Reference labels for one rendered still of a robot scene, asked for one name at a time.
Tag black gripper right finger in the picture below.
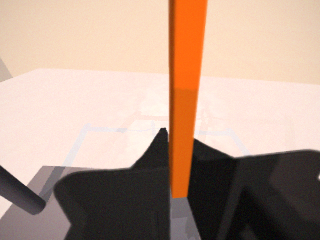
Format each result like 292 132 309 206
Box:
187 138 320 240

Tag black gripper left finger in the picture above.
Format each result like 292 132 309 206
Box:
53 127 171 240

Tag orange handle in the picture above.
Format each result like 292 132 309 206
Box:
168 0 208 198

